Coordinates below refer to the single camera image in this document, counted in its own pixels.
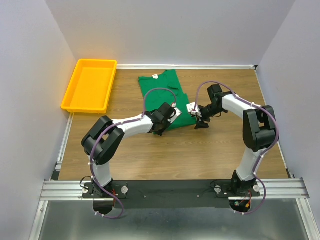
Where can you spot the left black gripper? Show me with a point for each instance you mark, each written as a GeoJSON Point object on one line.
{"type": "Point", "coordinates": [160, 132]}

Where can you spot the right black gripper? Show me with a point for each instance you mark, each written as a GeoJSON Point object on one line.
{"type": "Point", "coordinates": [200, 123]}

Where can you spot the green t shirt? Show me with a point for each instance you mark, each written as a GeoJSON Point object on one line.
{"type": "Point", "coordinates": [168, 89]}

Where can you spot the yellow plastic tray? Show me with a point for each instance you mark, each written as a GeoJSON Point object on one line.
{"type": "Point", "coordinates": [90, 86]}

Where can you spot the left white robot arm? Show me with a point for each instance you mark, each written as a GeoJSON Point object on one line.
{"type": "Point", "coordinates": [104, 138]}

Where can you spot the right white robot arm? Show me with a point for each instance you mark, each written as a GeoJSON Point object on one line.
{"type": "Point", "coordinates": [260, 131]}

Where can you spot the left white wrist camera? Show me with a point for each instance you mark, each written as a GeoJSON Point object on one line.
{"type": "Point", "coordinates": [176, 113]}

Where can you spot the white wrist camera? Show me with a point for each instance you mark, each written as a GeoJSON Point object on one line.
{"type": "Point", "coordinates": [193, 109]}
{"type": "Point", "coordinates": [176, 113]}

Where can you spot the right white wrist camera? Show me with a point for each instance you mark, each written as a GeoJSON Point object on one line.
{"type": "Point", "coordinates": [193, 109]}

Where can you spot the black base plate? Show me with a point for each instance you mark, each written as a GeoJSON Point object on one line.
{"type": "Point", "coordinates": [167, 194]}

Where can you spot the aluminium frame rail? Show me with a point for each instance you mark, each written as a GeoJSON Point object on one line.
{"type": "Point", "coordinates": [61, 191]}

